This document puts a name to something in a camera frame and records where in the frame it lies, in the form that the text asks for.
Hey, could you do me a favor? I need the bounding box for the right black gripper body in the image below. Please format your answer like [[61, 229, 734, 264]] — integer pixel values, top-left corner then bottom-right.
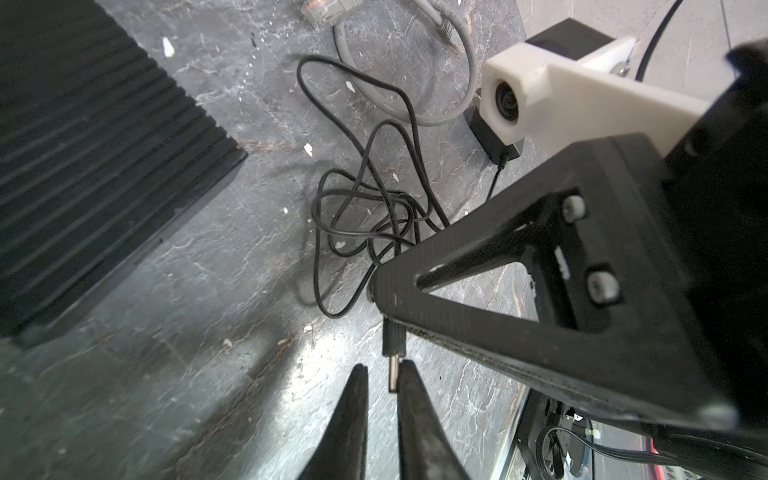
[[647, 39, 767, 432]]

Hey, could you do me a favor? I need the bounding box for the grey ethernet cable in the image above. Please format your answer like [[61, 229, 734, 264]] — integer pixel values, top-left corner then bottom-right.
[[299, 0, 480, 128]]

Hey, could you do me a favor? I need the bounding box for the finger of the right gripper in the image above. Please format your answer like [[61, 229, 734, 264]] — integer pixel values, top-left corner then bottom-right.
[[369, 133, 738, 431]]

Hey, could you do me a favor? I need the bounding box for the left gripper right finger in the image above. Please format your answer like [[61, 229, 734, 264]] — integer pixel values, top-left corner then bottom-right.
[[397, 360, 469, 479]]

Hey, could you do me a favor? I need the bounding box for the black ribbed network switch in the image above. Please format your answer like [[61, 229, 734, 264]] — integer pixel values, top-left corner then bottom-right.
[[1, 1, 247, 349]]

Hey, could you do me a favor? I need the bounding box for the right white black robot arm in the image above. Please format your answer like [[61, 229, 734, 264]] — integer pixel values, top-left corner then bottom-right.
[[370, 19, 767, 479]]

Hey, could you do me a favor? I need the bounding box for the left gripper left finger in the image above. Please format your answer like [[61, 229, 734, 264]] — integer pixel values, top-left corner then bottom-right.
[[298, 364, 369, 479]]

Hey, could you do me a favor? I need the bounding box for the thin black power adapter cable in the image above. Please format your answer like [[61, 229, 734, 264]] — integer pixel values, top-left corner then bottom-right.
[[295, 55, 523, 394]]

